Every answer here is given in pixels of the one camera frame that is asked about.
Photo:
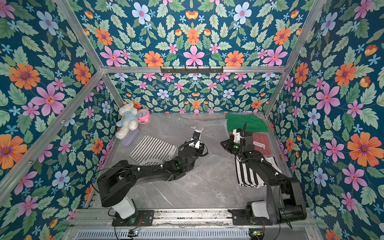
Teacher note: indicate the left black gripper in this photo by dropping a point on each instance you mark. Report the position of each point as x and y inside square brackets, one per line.
[199, 150]

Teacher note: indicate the green tank top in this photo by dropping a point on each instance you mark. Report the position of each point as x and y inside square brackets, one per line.
[254, 124]

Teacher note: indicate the red tank top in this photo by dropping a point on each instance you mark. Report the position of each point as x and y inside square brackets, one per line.
[257, 142]

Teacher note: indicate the striped shirt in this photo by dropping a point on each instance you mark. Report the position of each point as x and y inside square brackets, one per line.
[246, 177]
[153, 151]

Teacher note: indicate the clear plastic vacuum bag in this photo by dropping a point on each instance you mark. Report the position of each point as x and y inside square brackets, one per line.
[168, 171]

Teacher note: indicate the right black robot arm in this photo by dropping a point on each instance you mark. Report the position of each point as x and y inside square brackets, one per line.
[284, 201]

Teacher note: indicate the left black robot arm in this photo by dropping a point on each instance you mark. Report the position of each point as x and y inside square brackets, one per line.
[115, 183]

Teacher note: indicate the lilac pouch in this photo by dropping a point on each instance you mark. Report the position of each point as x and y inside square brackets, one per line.
[130, 137]

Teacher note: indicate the pink alarm clock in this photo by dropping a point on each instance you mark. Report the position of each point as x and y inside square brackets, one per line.
[143, 116]

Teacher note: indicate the white teddy bear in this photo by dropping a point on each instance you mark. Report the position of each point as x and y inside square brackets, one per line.
[129, 120]

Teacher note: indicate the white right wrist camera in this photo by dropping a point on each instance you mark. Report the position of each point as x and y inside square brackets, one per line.
[237, 133]

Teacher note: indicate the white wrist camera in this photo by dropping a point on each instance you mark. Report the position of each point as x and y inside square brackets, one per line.
[237, 133]
[197, 138]

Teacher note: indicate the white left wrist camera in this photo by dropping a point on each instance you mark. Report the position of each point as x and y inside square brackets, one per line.
[197, 138]

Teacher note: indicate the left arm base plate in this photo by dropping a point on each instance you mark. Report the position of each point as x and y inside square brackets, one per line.
[133, 218]

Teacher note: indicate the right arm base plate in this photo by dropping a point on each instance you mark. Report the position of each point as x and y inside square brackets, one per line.
[243, 217]

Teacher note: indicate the black wall hook rail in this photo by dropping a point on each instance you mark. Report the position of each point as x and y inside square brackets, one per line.
[190, 70]

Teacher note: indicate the aluminium front rail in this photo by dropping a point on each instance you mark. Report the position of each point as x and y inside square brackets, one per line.
[166, 218]

